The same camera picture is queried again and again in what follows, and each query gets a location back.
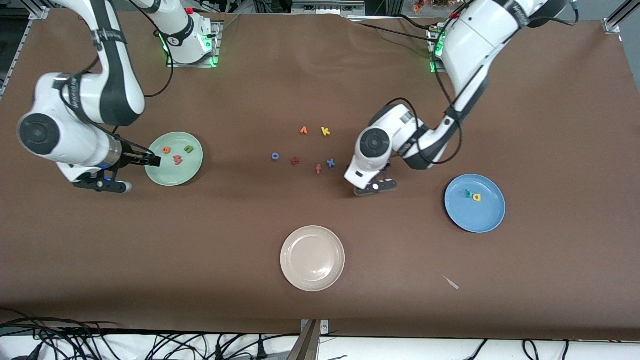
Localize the green plate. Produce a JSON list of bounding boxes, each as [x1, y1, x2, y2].
[[144, 132, 204, 187]]

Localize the beige plate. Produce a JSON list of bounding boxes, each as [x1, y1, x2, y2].
[[280, 225, 346, 292]]

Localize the blue plate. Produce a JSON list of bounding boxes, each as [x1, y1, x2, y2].
[[444, 174, 506, 234]]

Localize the grey metal box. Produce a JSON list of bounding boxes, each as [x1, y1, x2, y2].
[[291, 0, 366, 16]]

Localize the grey metal beam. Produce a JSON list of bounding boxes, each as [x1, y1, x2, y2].
[[286, 320, 321, 360]]

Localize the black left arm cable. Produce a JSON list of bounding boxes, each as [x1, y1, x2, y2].
[[382, 20, 463, 166]]

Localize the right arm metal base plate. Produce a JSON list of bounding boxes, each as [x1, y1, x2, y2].
[[166, 20, 221, 69]]

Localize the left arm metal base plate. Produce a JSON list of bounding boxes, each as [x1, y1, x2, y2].
[[428, 29, 451, 75]]

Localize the black cable on table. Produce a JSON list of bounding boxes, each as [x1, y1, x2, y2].
[[345, 14, 436, 45]]

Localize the metal table edge bracket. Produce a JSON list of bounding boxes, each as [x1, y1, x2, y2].
[[300, 319, 330, 336]]

